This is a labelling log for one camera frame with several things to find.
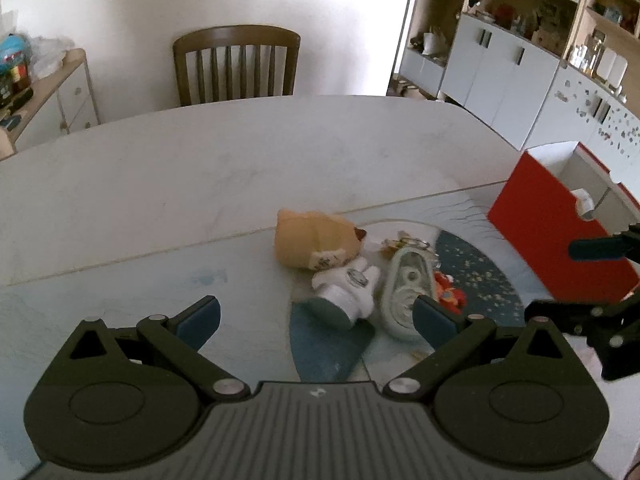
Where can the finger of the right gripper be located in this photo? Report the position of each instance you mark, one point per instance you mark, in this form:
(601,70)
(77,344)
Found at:
(623,245)

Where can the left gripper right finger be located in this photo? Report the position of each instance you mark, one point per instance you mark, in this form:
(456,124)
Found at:
(457,341)

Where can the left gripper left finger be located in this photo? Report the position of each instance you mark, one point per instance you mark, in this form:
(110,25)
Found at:
(175,345)

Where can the red horse keychain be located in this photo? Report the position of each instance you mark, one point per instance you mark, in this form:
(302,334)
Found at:
(449,296)

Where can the grey green correction tape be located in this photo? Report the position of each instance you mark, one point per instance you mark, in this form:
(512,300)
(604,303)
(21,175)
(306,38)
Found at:
(409,276)

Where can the beige plush toy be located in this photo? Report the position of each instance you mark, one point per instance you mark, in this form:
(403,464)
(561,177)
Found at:
(313,240)

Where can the red white cardboard box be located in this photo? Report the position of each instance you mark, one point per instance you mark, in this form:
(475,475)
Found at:
(535,213)

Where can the white drawer cabinet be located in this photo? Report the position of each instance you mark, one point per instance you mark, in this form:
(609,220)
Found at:
(54,106)

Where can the brown wooden chair far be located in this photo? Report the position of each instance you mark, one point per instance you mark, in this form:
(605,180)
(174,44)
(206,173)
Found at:
(235,62)

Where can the white wall cabinet unit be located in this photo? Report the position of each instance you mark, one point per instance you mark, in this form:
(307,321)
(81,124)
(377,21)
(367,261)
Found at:
(534,71)

